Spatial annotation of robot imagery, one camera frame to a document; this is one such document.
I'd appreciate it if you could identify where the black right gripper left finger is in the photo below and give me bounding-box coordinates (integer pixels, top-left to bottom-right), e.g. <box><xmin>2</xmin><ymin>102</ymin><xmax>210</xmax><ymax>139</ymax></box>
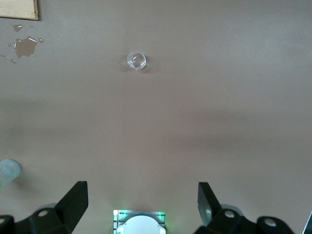
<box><xmin>0</xmin><ymin>180</ymin><xmax>88</xmax><ymax>234</ymax></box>

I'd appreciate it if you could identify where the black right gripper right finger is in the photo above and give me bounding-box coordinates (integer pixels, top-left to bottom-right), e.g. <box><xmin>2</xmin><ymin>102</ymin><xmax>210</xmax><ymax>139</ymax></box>
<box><xmin>195</xmin><ymin>181</ymin><xmax>295</xmax><ymax>234</ymax></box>

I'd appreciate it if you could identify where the small clear glass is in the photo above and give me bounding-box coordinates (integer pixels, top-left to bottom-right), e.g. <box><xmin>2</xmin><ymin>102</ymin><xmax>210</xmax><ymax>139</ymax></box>
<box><xmin>126</xmin><ymin>51</ymin><xmax>147</xmax><ymax>71</ymax></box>

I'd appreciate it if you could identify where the green sleeved glass bottle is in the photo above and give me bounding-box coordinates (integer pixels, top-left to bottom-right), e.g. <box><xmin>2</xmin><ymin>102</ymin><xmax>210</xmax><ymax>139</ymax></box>
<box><xmin>0</xmin><ymin>158</ymin><xmax>21</xmax><ymax>192</ymax></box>

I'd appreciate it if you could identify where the liquid spill puddle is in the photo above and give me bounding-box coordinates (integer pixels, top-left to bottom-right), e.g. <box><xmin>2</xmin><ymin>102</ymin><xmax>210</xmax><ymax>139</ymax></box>
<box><xmin>0</xmin><ymin>23</ymin><xmax>44</xmax><ymax>64</ymax></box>

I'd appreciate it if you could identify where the wooden cutting board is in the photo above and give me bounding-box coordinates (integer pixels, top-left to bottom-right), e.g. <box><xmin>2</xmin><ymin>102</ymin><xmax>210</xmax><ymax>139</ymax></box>
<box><xmin>0</xmin><ymin>0</ymin><xmax>39</xmax><ymax>21</ymax></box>

